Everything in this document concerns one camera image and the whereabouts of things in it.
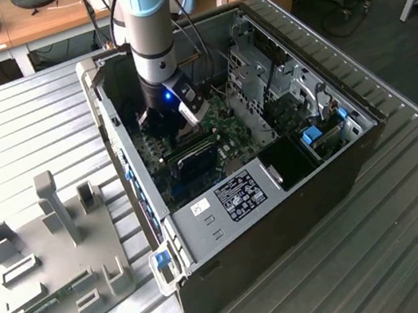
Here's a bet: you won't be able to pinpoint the grey power supply unit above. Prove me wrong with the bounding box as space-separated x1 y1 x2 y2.
162 152 294 276

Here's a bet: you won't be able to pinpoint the green motherboard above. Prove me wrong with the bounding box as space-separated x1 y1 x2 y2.
124 76 272 220

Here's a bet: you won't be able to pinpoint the hard disk in blue carrier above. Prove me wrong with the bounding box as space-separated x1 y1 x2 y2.
298 120 350 164

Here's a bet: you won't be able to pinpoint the wooden desk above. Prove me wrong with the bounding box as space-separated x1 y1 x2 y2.
0 0 244 81

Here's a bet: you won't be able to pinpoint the CPU socket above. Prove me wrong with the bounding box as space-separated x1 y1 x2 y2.
173 123 207 150

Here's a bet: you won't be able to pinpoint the grey parts rack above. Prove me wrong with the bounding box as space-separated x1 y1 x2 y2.
0 158 144 313

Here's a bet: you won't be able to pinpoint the black cable with orange plug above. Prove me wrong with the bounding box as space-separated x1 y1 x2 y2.
83 0 123 58

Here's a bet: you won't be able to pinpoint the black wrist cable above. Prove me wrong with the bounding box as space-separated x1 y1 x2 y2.
167 0 219 89

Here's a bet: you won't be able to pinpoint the open black PC case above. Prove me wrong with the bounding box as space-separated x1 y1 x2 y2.
67 0 418 313

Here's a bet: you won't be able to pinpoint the green RAM stick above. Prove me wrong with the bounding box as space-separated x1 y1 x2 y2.
158 133 221 166
21 280 81 313

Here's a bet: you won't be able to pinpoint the silver metal drive cage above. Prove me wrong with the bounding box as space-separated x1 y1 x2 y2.
215 4 314 146

